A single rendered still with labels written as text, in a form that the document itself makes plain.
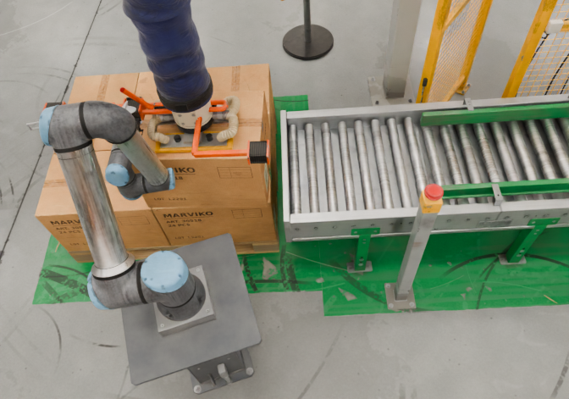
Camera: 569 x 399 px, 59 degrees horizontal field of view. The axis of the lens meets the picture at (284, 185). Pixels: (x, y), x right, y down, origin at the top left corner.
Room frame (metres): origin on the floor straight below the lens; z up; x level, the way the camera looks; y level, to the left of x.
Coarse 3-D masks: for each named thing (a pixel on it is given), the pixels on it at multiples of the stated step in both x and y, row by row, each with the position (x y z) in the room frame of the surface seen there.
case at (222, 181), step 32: (224, 96) 1.69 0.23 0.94; (256, 96) 1.67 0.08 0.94; (160, 128) 1.54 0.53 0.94; (224, 128) 1.49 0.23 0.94; (256, 128) 1.47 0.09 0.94; (160, 160) 1.36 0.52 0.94; (192, 160) 1.34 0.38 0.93; (224, 160) 1.32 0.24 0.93; (160, 192) 1.37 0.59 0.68; (192, 192) 1.35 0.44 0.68; (224, 192) 1.33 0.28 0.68; (256, 192) 1.31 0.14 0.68
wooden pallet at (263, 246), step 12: (276, 132) 2.22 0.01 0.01; (276, 168) 1.86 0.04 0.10; (276, 180) 1.75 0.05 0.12; (276, 192) 1.65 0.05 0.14; (276, 204) 1.56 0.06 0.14; (72, 252) 1.41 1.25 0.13; (84, 252) 1.41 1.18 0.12; (132, 252) 1.43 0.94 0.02; (144, 252) 1.42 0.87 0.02; (240, 252) 1.34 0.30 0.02; (252, 252) 1.34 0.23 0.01; (264, 252) 1.33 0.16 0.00
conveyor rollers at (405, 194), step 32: (288, 128) 1.80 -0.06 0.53; (448, 128) 1.66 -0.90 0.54; (480, 128) 1.63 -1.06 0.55; (512, 128) 1.61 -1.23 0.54; (544, 128) 1.59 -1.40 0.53; (384, 160) 1.50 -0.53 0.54; (416, 160) 1.47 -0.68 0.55; (448, 160) 1.46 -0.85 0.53; (512, 160) 1.41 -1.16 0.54; (544, 160) 1.38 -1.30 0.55; (352, 192) 1.33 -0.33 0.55; (384, 192) 1.30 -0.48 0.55
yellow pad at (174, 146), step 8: (176, 136) 1.43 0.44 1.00; (208, 136) 1.41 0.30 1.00; (216, 136) 1.42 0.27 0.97; (160, 144) 1.42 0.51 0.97; (168, 144) 1.41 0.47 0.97; (176, 144) 1.41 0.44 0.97; (184, 144) 1.40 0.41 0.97; (200, 144) 1.39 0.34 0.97; (208, 144) 1.39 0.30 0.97; (216, 144) 1.38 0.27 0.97; (224, 144) 1.37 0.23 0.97; (232, 144) 1.38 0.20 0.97; (160, 152) 1.39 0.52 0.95
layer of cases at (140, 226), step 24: (144, 72) 2.37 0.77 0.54; (216, 72) 2.30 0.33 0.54; (240, 72) 2.27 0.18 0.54; (264, 72) 2.25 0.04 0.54; (72, 96) 2.24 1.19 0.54; (96, 96) 2.22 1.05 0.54; (120, 96) 2.19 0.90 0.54; (96, 144) 1.84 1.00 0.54; (48, 192) 1.55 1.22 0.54; (48, 216) 1.41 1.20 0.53; (72, 216) 1.40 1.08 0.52; (120, 216) 1.39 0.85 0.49; (144, 216) 1.38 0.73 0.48; (168, 216) 1.37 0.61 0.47; (192, 216) 1.36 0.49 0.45; (216, 216) 1.35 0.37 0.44; (240, 216) 1.34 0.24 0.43; (264, 216) 1.33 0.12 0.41; (72, 240) 1.41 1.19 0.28; (144, 240) 1.38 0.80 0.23; (168, 240) 1.38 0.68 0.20; (192, 240) 1.36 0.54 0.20; (240, 240) 1.34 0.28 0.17; (264, 240) 1.33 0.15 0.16
